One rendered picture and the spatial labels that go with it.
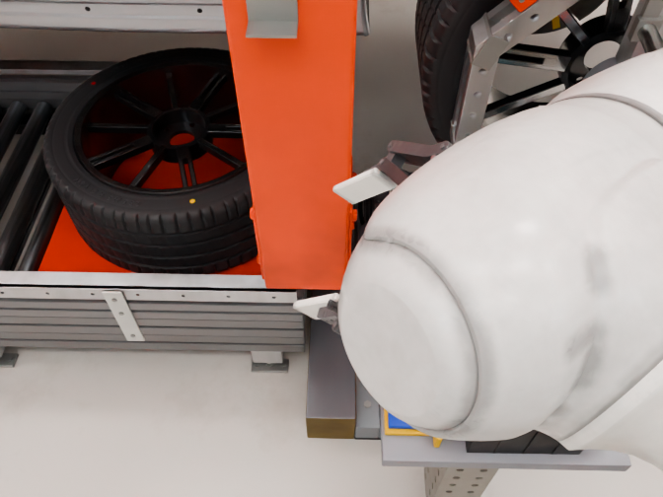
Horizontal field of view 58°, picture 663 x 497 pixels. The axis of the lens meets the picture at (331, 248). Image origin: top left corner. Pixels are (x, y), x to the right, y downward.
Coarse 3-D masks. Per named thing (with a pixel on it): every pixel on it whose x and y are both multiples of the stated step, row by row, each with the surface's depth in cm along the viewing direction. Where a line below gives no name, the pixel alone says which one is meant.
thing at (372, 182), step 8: (376, 168) 59; (360, 176) 60; (368, 176) 59; (376, 176) 59; (384, 176) 59; (336, 184) 64; (344, 184) 62; (352, 184) 61; (360, 184) 61; (368, 184) 61; (376, 184) 60; (384, 184) 60; (392, 184) 59; (336, 192) 64; (344, 192) 63; (352, 192) 63; (360, 192) 62; (368, 192) 62; (376, 192) 61; (352, 200) 64; (360, 200) 64
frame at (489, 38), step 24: (504, 0) 92; (552, 0) 86; (576, 0) 86; (480, 24) 94; (504, 24) 90; (528, 24) 89; (480, 48) 92; (504, 48) 92; (480, 72) 97; (480, 96) 100; (456, 120) 109; (480, 120) 104
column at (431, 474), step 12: (432, 468) 134; (444, 468) 120; (456, 468) 117; (468, 468) 117; (480, 468) 117; (492, 468) 117; (432, 480) 134; (444, 480) 123; (456, 480) 123; (468, 480) 123; (480, 480) 123; (432, 492) 134; (444, 492) 129; (456, 492) 129; (468, 492) 129; (480, 492) 129
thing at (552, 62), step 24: (624, 0) 98; (576, 24) 100; (600, 24) 103; (624, 24) 100; (528, 48) 105; (552, 48) 106; (576, 48) 104; (576, 72) 112; (504, 96) 136; (528, 96) 112
